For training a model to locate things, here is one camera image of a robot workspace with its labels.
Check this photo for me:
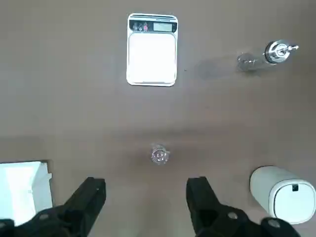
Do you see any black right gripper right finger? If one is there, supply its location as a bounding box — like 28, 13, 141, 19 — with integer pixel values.
185, 176, 303, 237

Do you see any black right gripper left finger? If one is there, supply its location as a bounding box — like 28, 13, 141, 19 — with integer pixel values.
0, 176, 107, 237

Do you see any white open box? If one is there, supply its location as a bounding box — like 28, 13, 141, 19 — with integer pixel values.
0, 159, 54, 220

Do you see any white lidded bin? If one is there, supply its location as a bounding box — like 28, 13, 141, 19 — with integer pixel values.
249, 165, 316, 225

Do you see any silver digital kitchen scale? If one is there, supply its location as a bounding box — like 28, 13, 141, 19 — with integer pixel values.
126, 13, 179, 87

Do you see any glass bottle with steel pump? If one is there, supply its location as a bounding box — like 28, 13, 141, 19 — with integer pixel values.
236, 40, 300, 74

